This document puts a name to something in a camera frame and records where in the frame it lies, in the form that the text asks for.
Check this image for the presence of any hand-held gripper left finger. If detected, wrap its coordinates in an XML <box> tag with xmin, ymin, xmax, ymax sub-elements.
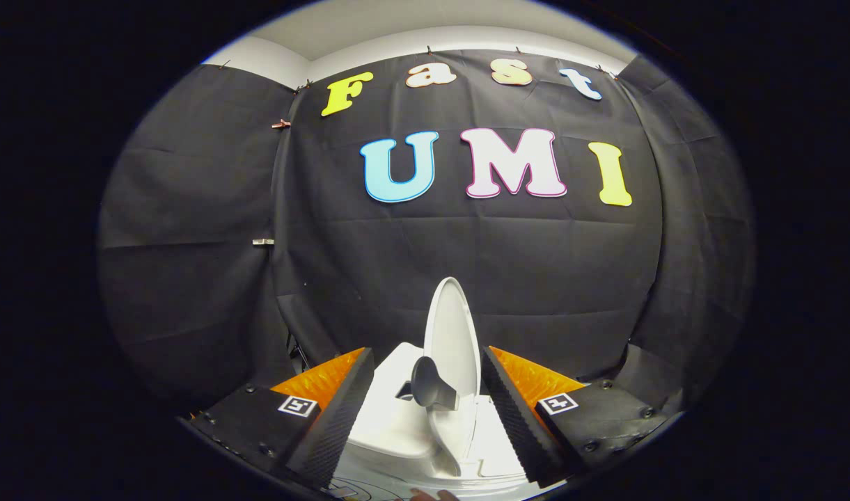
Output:
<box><xmin>188</xmin><ymin>347</ymin><xmax>375</xmax><ymax>489</ymax></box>

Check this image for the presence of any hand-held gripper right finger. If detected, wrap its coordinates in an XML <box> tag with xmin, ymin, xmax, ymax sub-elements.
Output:
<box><xmin>480</xmin><ymin>345</ymin><xmax>680</xmax><ymax>488</ymax></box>

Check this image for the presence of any grey lid handle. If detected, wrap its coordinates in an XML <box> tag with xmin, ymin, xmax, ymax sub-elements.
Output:
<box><xmin>395</xmin><ymin>356</ymin><xmax>461</xmax><ymax>412</ymax></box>

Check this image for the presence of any white toilet lid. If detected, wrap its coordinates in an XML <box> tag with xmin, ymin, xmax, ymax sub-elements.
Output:
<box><xmin>423</xmin><ymin>276</ymin><xmax>482</xmax><ymax>478</ymax></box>

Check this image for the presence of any white toilet seat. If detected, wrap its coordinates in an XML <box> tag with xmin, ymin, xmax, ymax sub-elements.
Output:
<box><xmin>466</xmin><ymin>395</ymin><xmax>530</xmax><ymax>482</ymax></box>

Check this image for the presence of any white toilet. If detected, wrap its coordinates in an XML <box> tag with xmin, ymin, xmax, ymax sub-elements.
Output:
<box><xmin>334</xmin><ymin>341</ymin><xmax>537</xmax><ymax>499</ymax></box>

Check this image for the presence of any black backdrop cloth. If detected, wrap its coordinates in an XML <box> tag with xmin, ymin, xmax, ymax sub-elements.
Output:
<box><xmin>97</xmin><ymin>49</ymin><xmax>756</xmax><ymax>418</ymax></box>

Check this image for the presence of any black floor cable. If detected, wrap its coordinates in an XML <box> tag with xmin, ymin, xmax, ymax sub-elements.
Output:
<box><xmin>334</xmin><ymin>479</ymin><xmax>401</xmax><ymax>501</ymax></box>

